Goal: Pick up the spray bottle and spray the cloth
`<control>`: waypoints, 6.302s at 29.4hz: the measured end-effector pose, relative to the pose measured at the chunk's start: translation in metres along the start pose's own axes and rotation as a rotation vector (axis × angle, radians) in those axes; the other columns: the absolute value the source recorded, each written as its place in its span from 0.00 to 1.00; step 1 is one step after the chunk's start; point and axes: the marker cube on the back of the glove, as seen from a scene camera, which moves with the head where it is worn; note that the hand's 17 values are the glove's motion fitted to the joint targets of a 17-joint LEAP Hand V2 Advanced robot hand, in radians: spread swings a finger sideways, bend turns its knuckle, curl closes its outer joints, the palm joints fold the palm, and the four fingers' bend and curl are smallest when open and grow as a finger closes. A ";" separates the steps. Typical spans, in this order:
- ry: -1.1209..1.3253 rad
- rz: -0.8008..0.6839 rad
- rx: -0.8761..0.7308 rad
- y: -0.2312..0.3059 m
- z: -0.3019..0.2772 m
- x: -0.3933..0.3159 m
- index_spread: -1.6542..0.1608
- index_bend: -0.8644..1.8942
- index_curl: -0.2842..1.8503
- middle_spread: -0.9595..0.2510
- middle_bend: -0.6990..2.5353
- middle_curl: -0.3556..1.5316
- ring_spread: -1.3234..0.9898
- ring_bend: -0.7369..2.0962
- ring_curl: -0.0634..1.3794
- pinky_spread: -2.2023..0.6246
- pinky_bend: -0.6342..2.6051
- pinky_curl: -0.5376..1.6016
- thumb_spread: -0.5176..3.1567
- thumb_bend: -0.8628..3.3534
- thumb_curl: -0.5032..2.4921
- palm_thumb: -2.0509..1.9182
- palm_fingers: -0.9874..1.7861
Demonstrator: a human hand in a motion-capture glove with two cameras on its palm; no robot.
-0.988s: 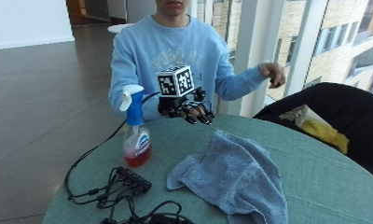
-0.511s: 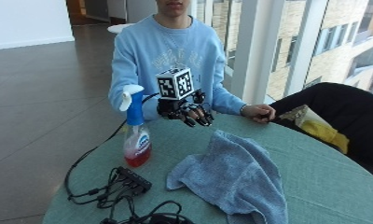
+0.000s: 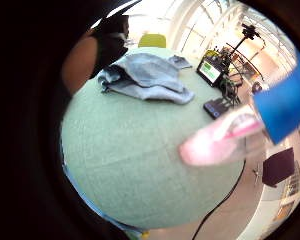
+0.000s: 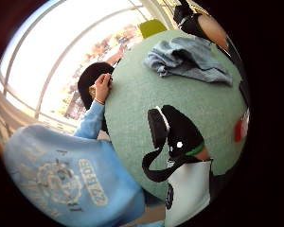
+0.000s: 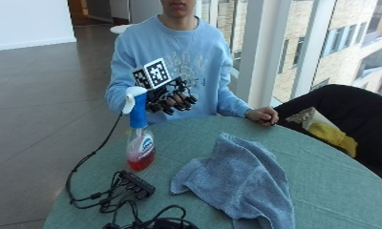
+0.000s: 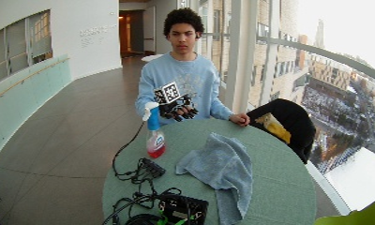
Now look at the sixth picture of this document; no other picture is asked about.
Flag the white marker cube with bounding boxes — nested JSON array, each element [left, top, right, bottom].
[[153, 81, 183, 106]]

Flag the spray bottle with red liquid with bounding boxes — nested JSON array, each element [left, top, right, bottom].
[[142, 101, 169, 159]]

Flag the the person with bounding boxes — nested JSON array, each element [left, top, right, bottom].
[[134, 7, 251, 128]]

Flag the blue towel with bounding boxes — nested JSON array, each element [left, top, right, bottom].
[[174, 132, 255, 225]]

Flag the small black hub box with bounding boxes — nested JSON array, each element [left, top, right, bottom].
[[138, 157, 169, 179]]

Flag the white round table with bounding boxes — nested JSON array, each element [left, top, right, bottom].
[[141, 53, 166, 63]]

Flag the white window pillar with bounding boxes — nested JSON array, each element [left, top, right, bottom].
[[225, 0, 261, 114]]

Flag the wooden door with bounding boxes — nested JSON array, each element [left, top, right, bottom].
[[119, 11, 146, 57]]

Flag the black electronics box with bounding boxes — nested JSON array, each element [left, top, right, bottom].
[[157, 193, 210, 225]]

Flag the wooden handrail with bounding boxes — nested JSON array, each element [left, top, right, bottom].
[[0, 56, 71, 106]]

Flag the green chair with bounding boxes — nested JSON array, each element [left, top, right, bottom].
[[314, 193, 375, 225]]

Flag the black cable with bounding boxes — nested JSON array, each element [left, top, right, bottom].
[[111, 121, 147, 182]]

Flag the bundle of black cables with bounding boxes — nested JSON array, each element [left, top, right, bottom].
[[102, 176, 183, 225]]

